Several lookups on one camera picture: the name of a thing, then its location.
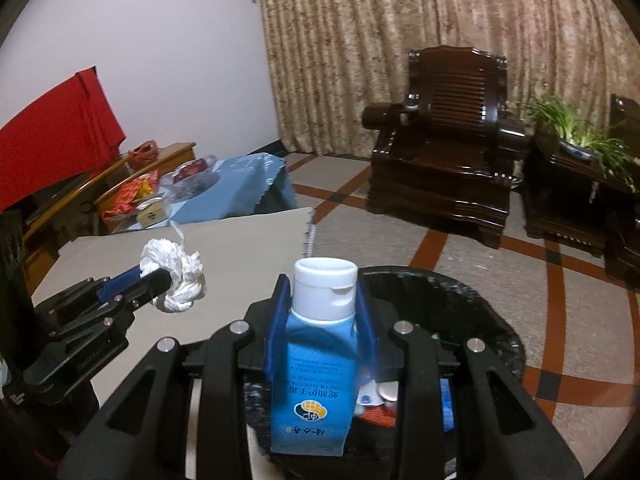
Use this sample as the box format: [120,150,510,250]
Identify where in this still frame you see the red snack packages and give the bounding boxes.
[102,170,158,220]

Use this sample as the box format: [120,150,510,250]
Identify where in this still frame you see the white plastic bag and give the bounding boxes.
[139,220,207,313]

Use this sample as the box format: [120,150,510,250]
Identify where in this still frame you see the green potted plant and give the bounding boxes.
[527,94,639,193]

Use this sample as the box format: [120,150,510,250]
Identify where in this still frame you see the dark wooden armchair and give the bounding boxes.
[361,46,528,248]
[604,94,639,288]

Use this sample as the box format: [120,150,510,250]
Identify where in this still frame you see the beige tissue box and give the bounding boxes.
[136,196,170,229]

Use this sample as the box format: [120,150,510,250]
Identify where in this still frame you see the red cloth cover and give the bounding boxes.
[0,67,126,209]

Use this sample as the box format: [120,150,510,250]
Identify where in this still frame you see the blue plastic bag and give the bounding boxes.
[439,378,454,432]

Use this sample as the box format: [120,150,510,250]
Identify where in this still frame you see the beige patterned curtain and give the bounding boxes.
[258,0,639,157]

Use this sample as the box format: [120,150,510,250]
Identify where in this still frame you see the white blue plastic package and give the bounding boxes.
[357,380,399,410]

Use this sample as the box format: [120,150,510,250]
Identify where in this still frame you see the blue side table cloth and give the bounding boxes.
[151,153,297,229]

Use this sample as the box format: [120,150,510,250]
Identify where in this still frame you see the orange mesh cloth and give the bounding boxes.
[359,405,397,428]

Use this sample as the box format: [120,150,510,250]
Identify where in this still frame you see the glass fruit bowl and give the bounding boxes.
[160,155,220,203]

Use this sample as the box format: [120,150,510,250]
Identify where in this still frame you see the red plastic bag on cabinet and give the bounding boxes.
[127,140,160,171]

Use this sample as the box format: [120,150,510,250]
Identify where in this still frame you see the black lined trash bin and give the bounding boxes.
[244,266,526,479]

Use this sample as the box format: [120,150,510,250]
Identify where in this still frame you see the grey table cloth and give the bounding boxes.
[34,208,310,479]

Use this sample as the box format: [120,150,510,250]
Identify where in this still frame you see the wooden tv cabinet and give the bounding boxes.
[23,142,196,292]

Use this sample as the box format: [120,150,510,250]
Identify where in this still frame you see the blue tube white cap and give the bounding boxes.
[265,257,359,456]

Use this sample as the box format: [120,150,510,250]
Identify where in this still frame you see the dark wooden side table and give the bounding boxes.
[521,133,630,257]

